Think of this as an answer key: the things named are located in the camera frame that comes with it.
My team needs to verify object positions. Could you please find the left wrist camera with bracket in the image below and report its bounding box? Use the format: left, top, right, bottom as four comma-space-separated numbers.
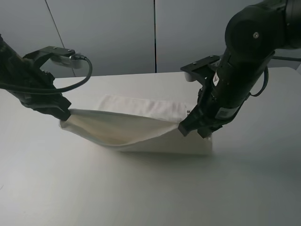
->
23, 46, 86, 69

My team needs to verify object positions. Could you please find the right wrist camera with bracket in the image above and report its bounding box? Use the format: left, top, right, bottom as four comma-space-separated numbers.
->
180, 55, 221, 85

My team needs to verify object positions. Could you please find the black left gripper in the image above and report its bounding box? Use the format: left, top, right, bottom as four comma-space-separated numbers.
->
20, 70, 71, 121

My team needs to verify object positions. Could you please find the white towel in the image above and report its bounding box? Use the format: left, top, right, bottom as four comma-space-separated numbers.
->
60, 95, 212, 155

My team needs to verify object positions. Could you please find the black left camera cable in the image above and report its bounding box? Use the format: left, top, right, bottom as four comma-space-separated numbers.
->
0, 53, 93, 95

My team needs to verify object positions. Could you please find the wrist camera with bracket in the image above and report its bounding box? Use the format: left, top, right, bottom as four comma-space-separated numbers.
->
23, 46, 86, 69
180, 55, 221, 85

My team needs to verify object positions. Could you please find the black right cable bundle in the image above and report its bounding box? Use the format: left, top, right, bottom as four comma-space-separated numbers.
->
249, 55, 301, 97

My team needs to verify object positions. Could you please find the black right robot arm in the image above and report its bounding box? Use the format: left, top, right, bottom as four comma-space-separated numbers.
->
178, 0, 301, 138

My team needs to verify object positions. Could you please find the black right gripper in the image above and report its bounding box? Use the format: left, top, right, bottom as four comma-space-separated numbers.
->
178, 85, 240, 138

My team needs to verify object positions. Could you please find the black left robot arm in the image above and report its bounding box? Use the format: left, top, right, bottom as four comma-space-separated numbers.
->
0, 38, 75, 121

